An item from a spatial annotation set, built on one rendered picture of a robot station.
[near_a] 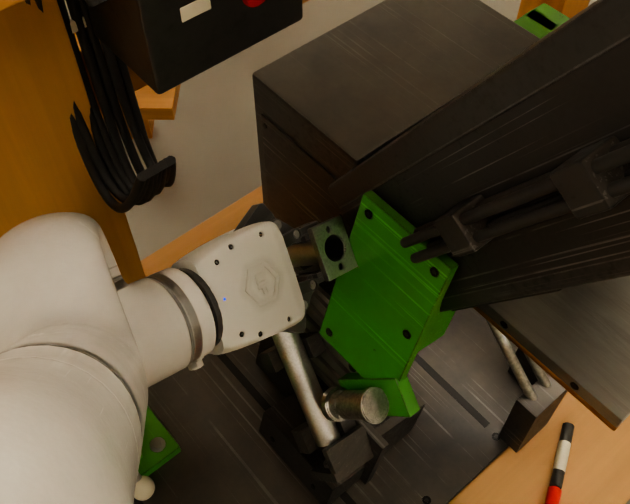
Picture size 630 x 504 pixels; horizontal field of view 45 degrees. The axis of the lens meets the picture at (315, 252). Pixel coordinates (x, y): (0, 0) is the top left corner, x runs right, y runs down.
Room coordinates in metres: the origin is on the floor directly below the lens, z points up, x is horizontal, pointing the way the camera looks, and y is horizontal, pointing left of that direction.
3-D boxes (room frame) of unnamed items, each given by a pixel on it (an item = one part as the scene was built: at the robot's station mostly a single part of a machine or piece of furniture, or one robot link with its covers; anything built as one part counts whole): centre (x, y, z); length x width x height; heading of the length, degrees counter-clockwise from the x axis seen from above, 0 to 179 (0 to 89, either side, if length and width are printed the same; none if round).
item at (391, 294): (0.43, -0.09, 1.17); 0.13 x 0.12 x 0.20; 130
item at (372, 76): (0.70, -0.10, 1.07); 0.30 x 0.18 x 0.34; 130
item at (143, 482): (0.31, 0.21, 0.96); 0.06 x 0.03 x 0.06; 40
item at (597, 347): (0.50, -0.23, 1.11); 0.39 x 0.16 x 0.03; 40
